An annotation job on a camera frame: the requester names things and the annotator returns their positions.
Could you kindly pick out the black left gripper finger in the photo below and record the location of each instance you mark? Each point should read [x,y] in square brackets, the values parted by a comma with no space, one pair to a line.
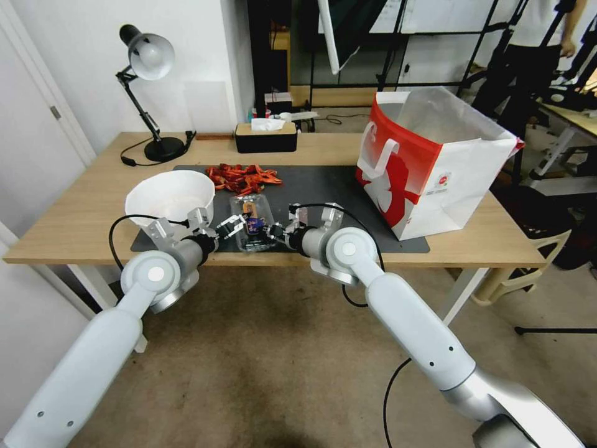
[233,231]
[229,220]

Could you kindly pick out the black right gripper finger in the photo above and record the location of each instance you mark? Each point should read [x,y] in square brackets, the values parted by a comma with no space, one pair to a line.
[277,240]
[279,228]

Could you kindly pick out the clear plastic container lid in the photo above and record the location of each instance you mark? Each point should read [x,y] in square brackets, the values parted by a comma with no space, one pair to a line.
[252,212]

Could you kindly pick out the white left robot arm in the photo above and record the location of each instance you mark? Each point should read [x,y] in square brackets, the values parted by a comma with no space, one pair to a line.
[116,322]

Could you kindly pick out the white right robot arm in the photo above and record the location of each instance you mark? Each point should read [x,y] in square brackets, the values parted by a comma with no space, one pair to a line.
[410,322]

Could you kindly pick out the white round takeout container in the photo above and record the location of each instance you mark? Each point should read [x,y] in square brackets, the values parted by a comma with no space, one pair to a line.
[168,196]

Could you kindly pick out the red and white takeout bag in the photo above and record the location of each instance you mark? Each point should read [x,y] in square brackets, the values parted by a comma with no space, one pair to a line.
[420,177]

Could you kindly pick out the dark grey table mat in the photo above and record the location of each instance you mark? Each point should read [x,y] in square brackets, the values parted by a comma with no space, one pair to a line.
[326,196]

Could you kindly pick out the black tissue box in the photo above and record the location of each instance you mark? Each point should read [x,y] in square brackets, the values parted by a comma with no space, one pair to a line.
[266,137]

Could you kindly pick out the white table leg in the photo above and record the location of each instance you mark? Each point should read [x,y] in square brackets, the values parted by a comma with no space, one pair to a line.
[464,294]
[100,294]

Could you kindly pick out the black desk lamp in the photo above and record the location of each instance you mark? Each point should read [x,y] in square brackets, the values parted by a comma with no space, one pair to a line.
[149,56]

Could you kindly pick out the silver door hinge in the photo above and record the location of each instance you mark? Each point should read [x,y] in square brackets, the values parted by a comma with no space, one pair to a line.
[55,112]

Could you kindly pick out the white rolled tube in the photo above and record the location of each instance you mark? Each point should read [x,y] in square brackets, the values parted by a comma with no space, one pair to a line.
[329,32]

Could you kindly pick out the beige plastic chair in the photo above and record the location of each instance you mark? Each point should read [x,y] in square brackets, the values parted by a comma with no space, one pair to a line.
[522,270]

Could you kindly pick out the black tripod leg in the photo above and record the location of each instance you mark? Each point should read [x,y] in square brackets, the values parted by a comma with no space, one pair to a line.
[555,330]

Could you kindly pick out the person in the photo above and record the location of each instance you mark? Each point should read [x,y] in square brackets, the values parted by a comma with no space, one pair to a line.
[527,51]

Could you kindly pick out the wooden background desk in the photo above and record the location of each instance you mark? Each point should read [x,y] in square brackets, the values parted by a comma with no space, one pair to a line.
[569,116]

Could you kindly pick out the black metal rack frame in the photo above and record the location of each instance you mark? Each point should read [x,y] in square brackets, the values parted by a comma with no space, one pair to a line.
[396,46]

